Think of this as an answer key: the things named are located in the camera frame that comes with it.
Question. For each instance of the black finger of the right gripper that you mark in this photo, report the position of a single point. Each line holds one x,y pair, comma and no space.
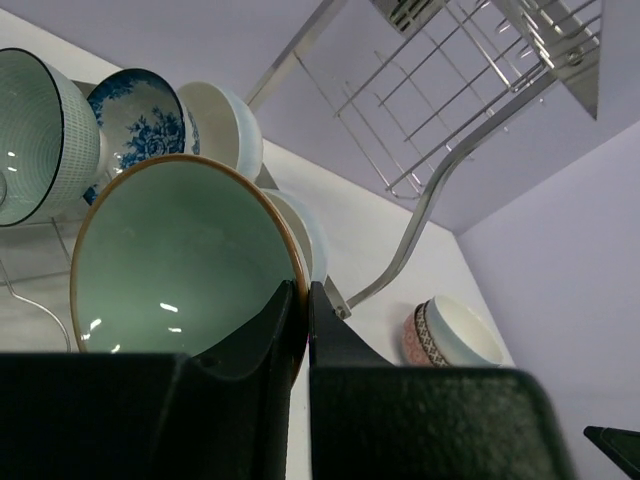
621,446

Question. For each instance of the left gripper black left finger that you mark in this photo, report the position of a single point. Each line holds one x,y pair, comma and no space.
220,415

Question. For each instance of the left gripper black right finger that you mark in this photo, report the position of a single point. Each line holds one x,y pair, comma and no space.
370,419

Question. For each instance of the white bowl brown pattern stack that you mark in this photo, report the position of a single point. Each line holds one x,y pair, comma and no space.
460,335

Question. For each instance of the mint bowl gold rim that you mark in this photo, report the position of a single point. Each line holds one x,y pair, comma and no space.
174,255

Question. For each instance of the white bowl orange stack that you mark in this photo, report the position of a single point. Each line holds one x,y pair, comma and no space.
307,229

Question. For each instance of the pale green bowl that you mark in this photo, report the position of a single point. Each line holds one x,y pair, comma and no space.
50,142

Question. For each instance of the blue floral bowl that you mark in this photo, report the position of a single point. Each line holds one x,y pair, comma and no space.
140,116

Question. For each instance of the white bowl dark band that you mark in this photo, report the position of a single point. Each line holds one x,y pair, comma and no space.
228,130

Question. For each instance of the stainless steel dish rack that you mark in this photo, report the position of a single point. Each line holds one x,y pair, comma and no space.
416,108

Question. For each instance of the brown lattice pattern bowl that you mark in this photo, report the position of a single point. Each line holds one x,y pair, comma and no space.
425,339

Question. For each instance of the perforated steel cutlery holder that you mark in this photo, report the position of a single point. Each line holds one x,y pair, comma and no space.
408,16

